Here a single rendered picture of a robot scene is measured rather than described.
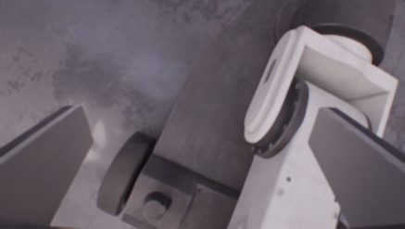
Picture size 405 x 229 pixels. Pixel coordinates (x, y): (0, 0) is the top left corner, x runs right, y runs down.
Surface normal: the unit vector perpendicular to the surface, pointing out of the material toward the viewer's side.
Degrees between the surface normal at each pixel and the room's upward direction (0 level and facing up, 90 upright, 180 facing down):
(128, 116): 0
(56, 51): 0
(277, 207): 8
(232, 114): 0
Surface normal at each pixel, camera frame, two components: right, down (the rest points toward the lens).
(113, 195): 0.02, 0.12
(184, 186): 0.36, -0.69
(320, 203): 0.14, -0.22
